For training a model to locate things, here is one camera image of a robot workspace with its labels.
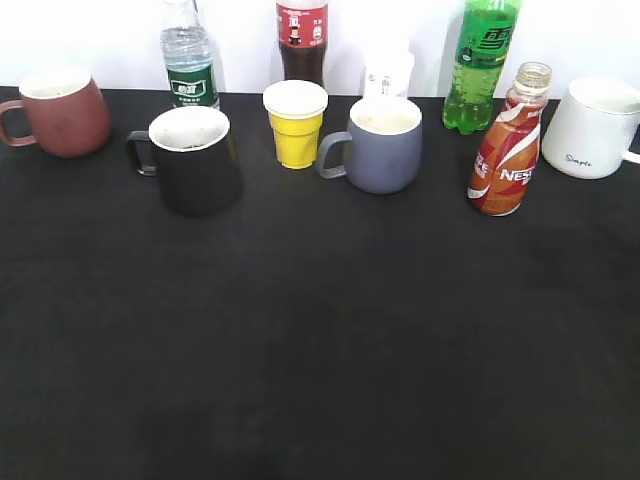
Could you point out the black ceramic mug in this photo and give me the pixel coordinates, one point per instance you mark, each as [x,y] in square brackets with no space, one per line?
[190,150]

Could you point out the orange Nescafe coffee bottle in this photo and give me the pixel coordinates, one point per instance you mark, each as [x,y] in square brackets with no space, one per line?
[507,157]

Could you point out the grey ceramic mug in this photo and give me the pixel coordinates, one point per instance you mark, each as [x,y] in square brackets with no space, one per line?
[384,135]

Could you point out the green sprite bottle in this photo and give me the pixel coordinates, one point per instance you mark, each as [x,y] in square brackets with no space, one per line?
[481,52]

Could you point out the maroon ceramic mug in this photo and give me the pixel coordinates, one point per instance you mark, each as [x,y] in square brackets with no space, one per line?
[66,110]

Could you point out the white ceramic mug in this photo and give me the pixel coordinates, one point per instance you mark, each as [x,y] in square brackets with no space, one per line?
[592,128]

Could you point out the yellow plastic cup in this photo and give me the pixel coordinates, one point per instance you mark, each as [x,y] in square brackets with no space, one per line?
[295,110]

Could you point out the cola bottle red label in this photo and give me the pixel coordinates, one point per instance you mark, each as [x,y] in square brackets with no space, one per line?
[302,31]

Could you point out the clear water bottle green label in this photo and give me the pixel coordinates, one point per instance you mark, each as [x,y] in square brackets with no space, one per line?
[187,56]

